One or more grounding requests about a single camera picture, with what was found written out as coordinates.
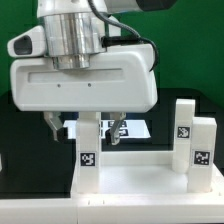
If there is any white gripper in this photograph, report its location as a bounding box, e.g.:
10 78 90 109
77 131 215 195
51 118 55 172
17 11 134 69
10 44 157 145

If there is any white desk tabletop tray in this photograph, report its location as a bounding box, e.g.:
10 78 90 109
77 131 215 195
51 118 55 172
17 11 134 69
71 151 224 204

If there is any white marker sheet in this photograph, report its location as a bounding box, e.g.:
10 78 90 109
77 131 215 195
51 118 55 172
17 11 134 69
63 120 151 139

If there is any white L-shaped fence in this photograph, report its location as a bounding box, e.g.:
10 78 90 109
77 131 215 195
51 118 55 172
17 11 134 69
0 150 224 224

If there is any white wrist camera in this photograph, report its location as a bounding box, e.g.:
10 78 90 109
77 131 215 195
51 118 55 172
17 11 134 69
7 25 47 58

